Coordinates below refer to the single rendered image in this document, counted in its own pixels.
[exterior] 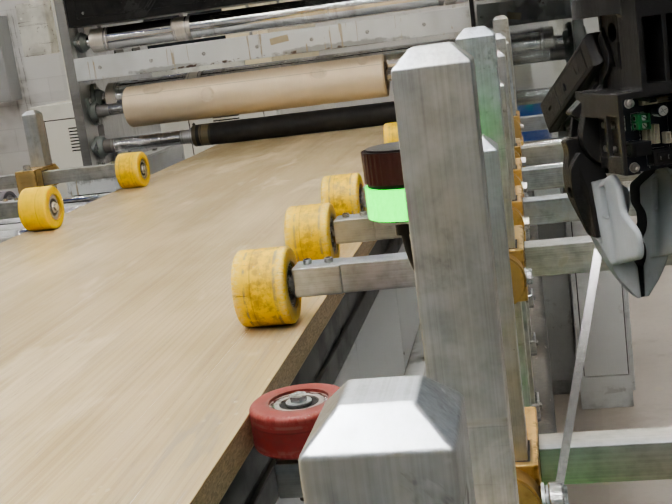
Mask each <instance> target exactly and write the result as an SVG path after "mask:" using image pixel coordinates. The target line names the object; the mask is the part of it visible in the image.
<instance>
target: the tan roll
mask: <svg viewBox="0 0 672 504"><path fill-rule="evenodd" d="M384 56H385V55H383V54H379V55H372V56H364V57H356V58H348V59H340V60H332V61H325V62H317V63H309V64H301V65H293V66H286V67H278V68H270V69H262V70H254V71H247V72H239V73H231V74H223V75H215V76H208V77H200V78H192V79H184V80H176V81H168V82H161V83H153V84H145V85H137V86H129V87H126V88H125V89H124V91H123V95H122V102H119V103H111V104H103V105H97V106H96V113H97V115H98V117H101V116H109V115H117V114H124V116H125V119H126V121H127V122H128V124H129V125H130V126H132V127H139V126H147V125H155V124H164V123H172V122H180V121H188V120H197V119H205V118H213V117H222V116H230V115H238V114H247V113H255V112H263V111H272V110H280V109H288V108H297V107H305V106H313V105H322V104H330V103H338V102H347V101H355V100H363V99H372V98H380V97H387V96H389V94H390V81H392V79H391V70H392V68H391V69H386V67H385V60H384V58H385V57H384Z"/></svg>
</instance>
